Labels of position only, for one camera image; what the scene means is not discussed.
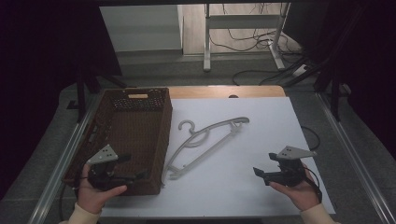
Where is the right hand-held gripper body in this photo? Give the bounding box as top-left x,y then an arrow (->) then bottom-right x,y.
263,146 -> 318,188

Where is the person's left hand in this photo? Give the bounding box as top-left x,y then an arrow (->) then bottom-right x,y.
76,163 -> 129,215

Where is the black metal stand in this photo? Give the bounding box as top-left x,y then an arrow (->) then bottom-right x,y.
313,59 -> 353,123
65,60 -> 129,123

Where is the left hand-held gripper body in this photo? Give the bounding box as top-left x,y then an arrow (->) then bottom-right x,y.
86,144 -> 129,191

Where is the person's right hand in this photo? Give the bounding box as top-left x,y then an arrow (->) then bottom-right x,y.
269,165 -> 322,213

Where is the dark curtain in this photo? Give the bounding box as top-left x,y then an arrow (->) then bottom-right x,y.
284,0 -> 396,160
0,0 -> 123,200

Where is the tangle of black floor cables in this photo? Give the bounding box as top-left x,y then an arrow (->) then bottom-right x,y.
208,3 -> 312,87

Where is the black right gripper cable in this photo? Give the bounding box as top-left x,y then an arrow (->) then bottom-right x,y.
303,167 -> 323,204

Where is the grey metal rail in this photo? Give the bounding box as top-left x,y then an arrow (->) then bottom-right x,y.
27,92 -> 106,224
315,91 -> 396,224

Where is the white power strip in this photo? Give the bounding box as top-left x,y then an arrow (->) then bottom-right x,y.
291,63 -> 310,78

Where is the black cable loop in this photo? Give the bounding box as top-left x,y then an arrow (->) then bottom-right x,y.
300,125 -> 322,152

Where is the pale grey plastic clothes hanger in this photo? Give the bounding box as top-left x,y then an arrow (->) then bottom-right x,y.
161,116 -> 251,181

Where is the white table mat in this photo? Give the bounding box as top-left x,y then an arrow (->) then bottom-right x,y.
100,96 -> 337,218

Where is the white metal desk frame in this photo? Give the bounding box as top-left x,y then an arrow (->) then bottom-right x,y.
203,3 -> 292,73

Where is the brown woven basket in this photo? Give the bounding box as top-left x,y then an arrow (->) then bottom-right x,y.
62,87 -> 174,197

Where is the white cabinet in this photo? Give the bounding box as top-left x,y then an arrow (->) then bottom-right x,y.
99,4 -> 185,53

